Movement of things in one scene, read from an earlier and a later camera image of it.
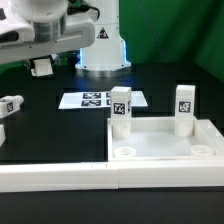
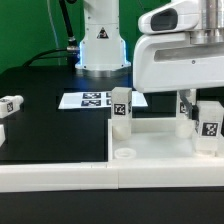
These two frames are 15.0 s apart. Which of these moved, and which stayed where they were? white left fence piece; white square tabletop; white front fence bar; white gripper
Moved: white gripper
Stayed: white square tabletop; white front fence bar; white left fence piece
